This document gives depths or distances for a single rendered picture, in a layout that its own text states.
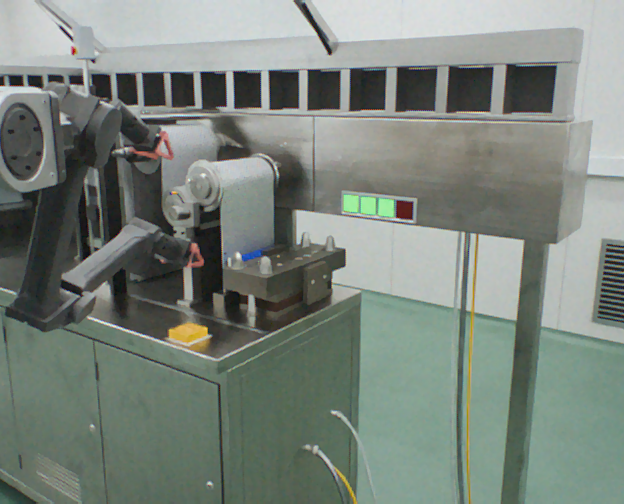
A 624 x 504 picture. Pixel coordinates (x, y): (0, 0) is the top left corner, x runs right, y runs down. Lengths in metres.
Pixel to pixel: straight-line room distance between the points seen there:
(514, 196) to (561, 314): 2.60
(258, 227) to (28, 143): 1.16
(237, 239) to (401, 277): 2.84
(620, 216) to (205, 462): 2.96
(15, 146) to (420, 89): 1.27
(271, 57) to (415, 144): 0.57
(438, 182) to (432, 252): 2.69
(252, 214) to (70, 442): 0.94
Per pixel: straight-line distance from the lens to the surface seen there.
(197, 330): 1.62
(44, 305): 1.15
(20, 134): 0.84
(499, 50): 1.70
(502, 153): 1.69
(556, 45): 1.66
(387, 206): 1.83
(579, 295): 4.18
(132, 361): 1.80
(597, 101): 4.01
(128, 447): 1.96
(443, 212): 1.77
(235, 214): 1.84
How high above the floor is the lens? 1.51
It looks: 15 degrees down
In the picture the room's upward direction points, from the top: straight up
